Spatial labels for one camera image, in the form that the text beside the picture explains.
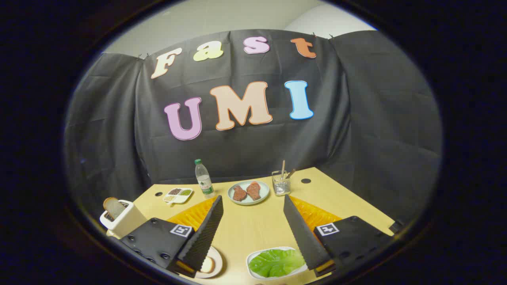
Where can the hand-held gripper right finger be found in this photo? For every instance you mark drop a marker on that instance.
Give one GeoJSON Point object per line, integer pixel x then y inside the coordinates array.
{"type": "Point", "coordinates": [299, 233]}

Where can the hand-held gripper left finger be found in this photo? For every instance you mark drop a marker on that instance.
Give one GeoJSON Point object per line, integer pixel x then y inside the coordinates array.
{"type": "Point", "coordinates": [206, 233]}

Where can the green lettuce leaf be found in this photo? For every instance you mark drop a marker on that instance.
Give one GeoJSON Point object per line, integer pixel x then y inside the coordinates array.
{"type": "Point", "coordinates": [275, 263]}

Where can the white bread slice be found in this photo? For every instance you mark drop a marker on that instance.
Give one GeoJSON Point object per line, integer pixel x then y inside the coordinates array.
{"type": "Point", "coordinates": [114, 207]}

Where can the round beige plate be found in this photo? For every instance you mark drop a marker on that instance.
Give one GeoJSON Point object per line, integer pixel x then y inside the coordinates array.
{"type": "Point", "coordinates": [218, 261]}

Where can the bread slice with ham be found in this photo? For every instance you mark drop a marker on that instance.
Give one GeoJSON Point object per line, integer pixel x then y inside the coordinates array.
{"type": "Point", "coordinates": [208, 264]}

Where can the white divided condiment dish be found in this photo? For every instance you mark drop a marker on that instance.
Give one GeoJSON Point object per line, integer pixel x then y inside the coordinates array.
{"type": "Point", "coordinates": [178, 195]}

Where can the clear glass holder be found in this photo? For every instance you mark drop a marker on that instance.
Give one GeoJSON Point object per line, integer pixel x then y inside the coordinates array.
{"type": "Point", "coordinates": [281, 186]}

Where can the brown meat piece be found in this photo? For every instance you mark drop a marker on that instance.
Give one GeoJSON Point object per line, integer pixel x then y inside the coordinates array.
{"type": "Point", "coordinates": [254, 190]}
{"type": "Point", "coordinates": [239, 193]}

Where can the clear plastic water bottle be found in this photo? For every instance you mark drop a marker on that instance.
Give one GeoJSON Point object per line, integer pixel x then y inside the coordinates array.
{"type": "Point", "coordinates": [204, 180]}

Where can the pale blue plate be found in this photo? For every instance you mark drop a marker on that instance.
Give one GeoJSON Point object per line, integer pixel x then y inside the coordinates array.
{"type": "Point", "coordinates": [248, 200]}

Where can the white square plate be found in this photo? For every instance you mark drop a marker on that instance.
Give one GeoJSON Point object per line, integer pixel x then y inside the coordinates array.
{"type": "Point", "coordinates": [253, 273]}

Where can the wooden stick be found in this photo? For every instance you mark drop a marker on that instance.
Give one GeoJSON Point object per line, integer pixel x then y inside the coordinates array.
{"type": "Point", "coordinates": [291, 173]}
{"type": "Point", "coordinates": [283, 168]}

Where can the white toaster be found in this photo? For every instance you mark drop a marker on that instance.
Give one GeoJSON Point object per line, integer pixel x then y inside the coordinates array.
{"type": "Point", "coordinates": [128, 221]}

